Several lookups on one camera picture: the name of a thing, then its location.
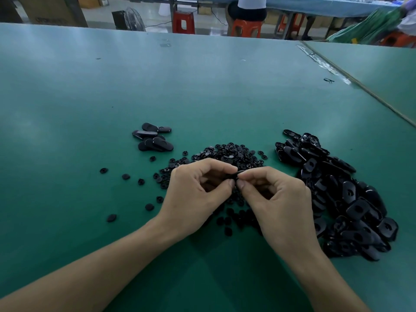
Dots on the person's left hand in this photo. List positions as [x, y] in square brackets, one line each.
[188, 198]

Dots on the person's right hand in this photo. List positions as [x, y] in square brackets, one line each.
[286, 211]

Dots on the person's right thumb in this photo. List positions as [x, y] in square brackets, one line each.
[244, 190]

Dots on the person's left thumb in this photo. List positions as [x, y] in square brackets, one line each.
[222, 187]

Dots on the small black plastic part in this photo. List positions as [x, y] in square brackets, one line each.
[238, 173]

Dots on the person's right forearm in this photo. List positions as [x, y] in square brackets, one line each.
[321, 282]

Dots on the person's left forearm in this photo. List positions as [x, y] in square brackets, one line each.
[97, 269]

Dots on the pile of small black buttons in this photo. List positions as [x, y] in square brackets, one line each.
[224, 155]

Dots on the group of black closed ovals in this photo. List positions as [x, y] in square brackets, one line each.
[152, 142]

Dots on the pile of black open shells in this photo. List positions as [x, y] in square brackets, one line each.
[344, 198]

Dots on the clear tape strip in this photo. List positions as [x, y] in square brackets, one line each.
[321, 63]

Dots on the orange plastic stool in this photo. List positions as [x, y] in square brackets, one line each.
[246, 28]
[398, 39]

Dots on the red plastic stool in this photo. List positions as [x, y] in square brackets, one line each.
[292, 22]
[183, 22]

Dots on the black floor fan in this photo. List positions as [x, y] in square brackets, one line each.
[131, 19]

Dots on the green cloth bundle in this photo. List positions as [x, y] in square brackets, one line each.
[367, 29]

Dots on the brown cardboard box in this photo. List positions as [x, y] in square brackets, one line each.
[48, 9]

